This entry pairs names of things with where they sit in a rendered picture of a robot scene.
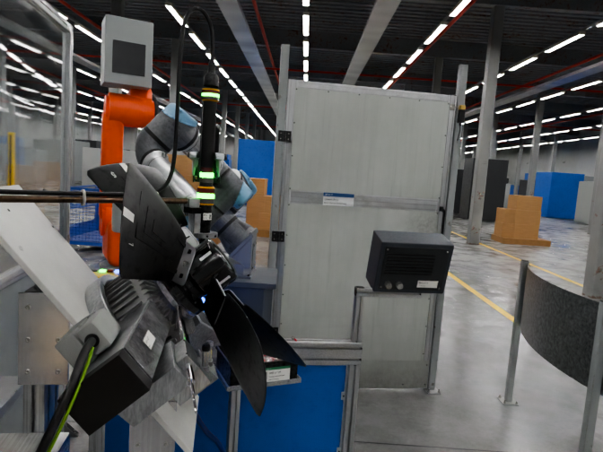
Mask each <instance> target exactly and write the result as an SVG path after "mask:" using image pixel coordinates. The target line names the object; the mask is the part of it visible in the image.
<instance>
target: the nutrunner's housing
mask: <svg viewBox="0 0 603 452"><path fill-rule="evenodd" d="M218 81H219V78H218V75H217V74H216V73H215V61H209V64H208V73H206V74H205V77H204V86H205V87H210V88H218V87H219V84H218ZM199 207H201V208H203V209H202V213H201V223H200V232H201V233H210V230H211V222H212V206H211V205H200V206H199Z"/></svg>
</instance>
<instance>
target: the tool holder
mask: <svg viewBox="0 0 603 452"><path fill-rule="evenodd" d="M184 198H187V199H188V202H187V203H186V204H183V206H184V211H183V212H184V213H188V229H189V231H190V232H191V233H192V234H193V235H194V237H195V238H197V239H216V238H217V237H218V233H217V232H216V231H210V233H201V232H200V223H201V213H202V209H203V208H201V207H199V206H200V199H199V198H189V197H184Z"/></svg>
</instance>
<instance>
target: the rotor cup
mask: <svg viewBox="0 0 603 452"><path fill-rule="evenodd" d="M195 249H196V253H195V256H194V259H193V262H192V265H191V267H190V270H189V273H188V278H187V280H186V282H185V284H184V285H183V286H180V285H178V284H177V283H175V282H174V281H171V282H166V283H167V285H168V286H169V288H170V290H171V291H172V293H173V294H174V295H175V297H176V298H177V299H178V300H179V302H180V303H181V304H182V305H183V306H184V307H185V308H186V309H187V310H189V311H190V312H191V313H193V314H195V315H199V314H200V313H202V312H203V311H204V310H203V308H202V307H203V305H204V302H203V300H202V298H203V297H204V296H205V295H207V293H208V291H209V288H210V285H211V283H212V280H213V278H214V277H215V279H217V280H218V282H221V281H222V280H223V279H225V278H226V277H227V276H230V278H229V279H228V280H226V281H225V282H223V283H222V284H221V286H222V288H223V290H224V289H225V288H226V287H228V286H229V285H230V284H232V283H233V282H235V281H236V280H237V279H238V273H237V271H236V270H235V268H234V266H233V265H232V263H231V261H230V260H229V259H228V257H227V256H226V255H225V254H224V253H223V252H222V250H221V249H220V248H219V247H218V246H217V245H216V243H215V242H214V241H212V240H211V239H206V240H205V241H203V242H202V243H200V244H199V245H198V246H196V247H195ZM209 251H211V253H212V254H210V255H209V256H207V257H206V258H205V259H203V260H202V261H200V259H199V258H201V257H202V256H204V255H205V254H206V253H208V252H209ZM220 256H223V257H224V259H225V263H224V261H223V260H222V258H221V257H220Z"/></svg>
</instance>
